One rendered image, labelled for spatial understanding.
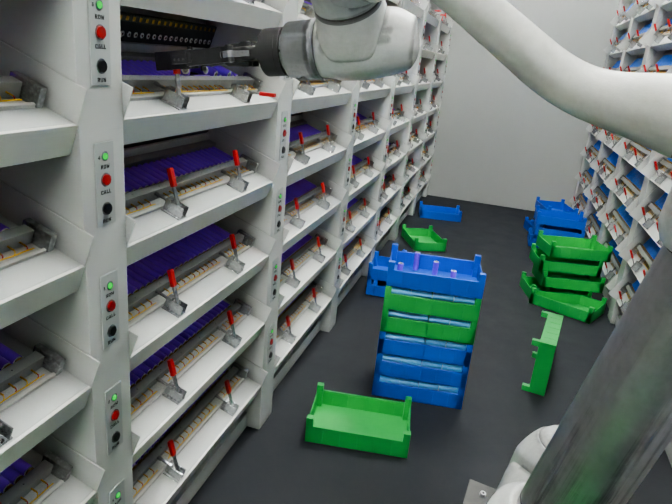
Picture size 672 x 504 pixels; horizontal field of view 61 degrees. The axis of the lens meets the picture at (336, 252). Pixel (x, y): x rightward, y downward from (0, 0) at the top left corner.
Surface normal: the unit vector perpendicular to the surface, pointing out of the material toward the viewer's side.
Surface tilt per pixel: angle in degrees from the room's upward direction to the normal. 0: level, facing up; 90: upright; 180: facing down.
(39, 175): 90
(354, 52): 124
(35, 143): 110
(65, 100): 90
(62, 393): 21
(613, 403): 87
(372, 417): 0
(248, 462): 0
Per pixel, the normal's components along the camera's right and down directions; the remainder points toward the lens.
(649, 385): -0.52, 0.27
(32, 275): 0.42, -0.82
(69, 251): -0.29, 0.29
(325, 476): 0.09, -0.94
